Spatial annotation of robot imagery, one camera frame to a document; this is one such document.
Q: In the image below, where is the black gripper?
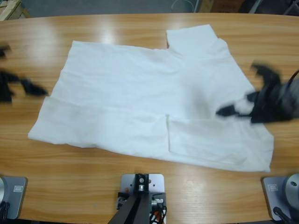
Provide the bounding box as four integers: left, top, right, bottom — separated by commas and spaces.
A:
216, 81, 295, 124
0, 70, 49, 103

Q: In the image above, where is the white t-shirt with black print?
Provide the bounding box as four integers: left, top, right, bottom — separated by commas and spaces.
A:
27, 23, 274, 173

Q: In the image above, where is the light cardboard box stack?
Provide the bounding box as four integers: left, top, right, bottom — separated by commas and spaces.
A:
0, 0, 31, 21

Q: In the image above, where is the brown cardboard box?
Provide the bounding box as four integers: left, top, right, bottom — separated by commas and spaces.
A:
200, 0, 243, 13

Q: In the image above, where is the white mounting block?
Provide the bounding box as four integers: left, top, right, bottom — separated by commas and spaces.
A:
120, 173, 165, 210

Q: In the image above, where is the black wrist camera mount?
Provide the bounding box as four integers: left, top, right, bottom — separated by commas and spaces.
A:
0, 43, 12, 59
250, 61, 282, 84

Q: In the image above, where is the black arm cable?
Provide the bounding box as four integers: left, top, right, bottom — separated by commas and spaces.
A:
288, 69, 299, 88

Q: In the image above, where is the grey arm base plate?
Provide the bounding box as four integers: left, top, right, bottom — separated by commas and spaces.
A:
261, 173, 299, 221
0, 176, 28, 220

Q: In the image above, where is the grey metal frame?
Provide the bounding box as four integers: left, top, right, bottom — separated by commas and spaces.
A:
247, 0, 299, 16

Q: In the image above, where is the black base cable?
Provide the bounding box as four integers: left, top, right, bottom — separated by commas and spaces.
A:
0, 202, 10, 220
273, 207, 292, 224

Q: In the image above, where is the black bracket with silver fittings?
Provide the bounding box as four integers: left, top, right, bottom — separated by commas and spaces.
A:
116, 191, 168, 210

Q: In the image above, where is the orange and black cable bundle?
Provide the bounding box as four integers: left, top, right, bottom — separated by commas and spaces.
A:
149, 206, 168, 224

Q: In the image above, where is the dark post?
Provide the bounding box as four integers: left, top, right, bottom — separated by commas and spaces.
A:
109, 173, 150, 224

